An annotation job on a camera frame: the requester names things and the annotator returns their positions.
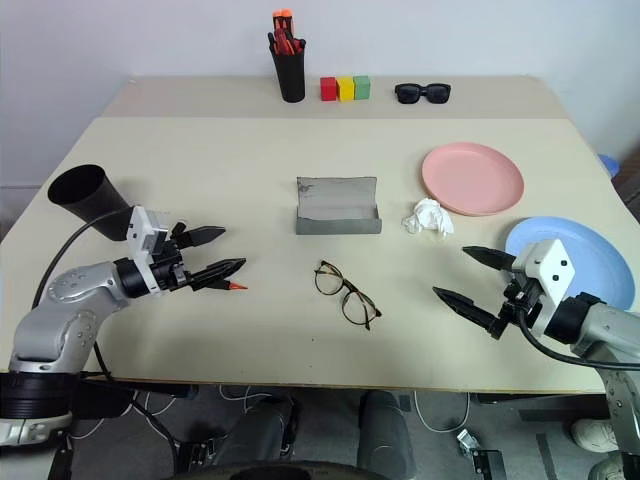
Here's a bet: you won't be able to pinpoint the metal caster bracket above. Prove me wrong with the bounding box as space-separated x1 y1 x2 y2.
455 427 504 472

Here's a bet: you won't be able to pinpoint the tortoiseshell eyeglasses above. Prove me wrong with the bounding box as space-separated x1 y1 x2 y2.
313 259 383 333

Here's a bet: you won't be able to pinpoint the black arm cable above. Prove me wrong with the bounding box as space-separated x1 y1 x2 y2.
516 298 640 372
31 206 137 381

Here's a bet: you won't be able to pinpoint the large black plastic cup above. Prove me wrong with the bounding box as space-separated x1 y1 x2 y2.
46 164 137 242

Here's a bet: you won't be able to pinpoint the white floor cable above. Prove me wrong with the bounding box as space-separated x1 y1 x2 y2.
413 390 472 434
217 384 274 415

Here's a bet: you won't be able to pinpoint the blue plastic plate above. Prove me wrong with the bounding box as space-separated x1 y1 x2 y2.
503 215 638 313

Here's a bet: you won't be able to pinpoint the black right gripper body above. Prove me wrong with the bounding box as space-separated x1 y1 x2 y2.
497 271 545 327

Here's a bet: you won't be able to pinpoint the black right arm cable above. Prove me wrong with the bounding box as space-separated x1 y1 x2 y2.
516 298 640 372

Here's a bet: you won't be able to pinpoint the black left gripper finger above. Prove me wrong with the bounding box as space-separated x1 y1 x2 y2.
174 225 228 250
188 257 248 293

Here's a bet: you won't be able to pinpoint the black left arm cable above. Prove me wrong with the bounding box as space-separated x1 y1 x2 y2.
31 206 137 381

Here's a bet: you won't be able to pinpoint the dark rounded shape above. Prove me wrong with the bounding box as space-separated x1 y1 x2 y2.
227 393 297 474
356 390 417 479

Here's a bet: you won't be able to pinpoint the white shoe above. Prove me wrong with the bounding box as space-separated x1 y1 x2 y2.
570 418 615 454

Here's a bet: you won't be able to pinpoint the grey glasses case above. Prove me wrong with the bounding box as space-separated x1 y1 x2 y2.
294 174 384 237

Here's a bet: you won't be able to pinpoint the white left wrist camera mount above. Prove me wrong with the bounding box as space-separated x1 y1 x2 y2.
124 205 174 297

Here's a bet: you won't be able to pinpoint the crumpled white tissue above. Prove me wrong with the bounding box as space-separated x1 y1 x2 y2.
400 197 457 239

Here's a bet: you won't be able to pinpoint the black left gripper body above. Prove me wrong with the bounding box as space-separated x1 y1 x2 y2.
148 221 195 295

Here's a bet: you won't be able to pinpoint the blue round container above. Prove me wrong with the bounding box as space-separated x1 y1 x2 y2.
596 153 623 178

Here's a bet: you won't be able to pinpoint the black sunglasses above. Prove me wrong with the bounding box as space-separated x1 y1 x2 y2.
393 82 453 106

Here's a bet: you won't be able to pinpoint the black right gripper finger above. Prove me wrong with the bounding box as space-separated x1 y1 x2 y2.
461 245 518 274
431 285 505 342

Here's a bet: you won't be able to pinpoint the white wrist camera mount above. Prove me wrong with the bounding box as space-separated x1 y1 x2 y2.
509 238 577 342
124 205 174 297

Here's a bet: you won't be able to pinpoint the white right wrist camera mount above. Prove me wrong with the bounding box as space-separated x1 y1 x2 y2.
509 238 577 342

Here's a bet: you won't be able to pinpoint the slim black pen holder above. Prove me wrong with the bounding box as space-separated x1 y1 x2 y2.
271 45 308 104

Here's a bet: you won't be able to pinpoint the pink plastic plate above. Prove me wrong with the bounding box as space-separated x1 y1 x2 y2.
420 141 526 218

